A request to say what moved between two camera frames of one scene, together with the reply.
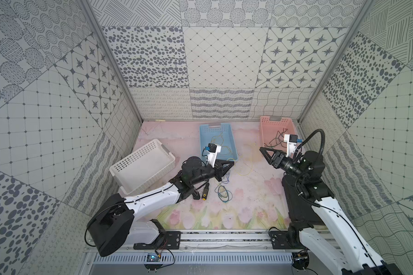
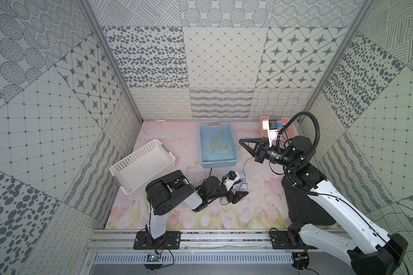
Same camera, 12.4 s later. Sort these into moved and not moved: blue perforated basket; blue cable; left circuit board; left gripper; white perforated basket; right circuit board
Moved: blue cable; left gripper
Not moved: right circuit board; white perforated basket; left circuit board; blue perforated basket
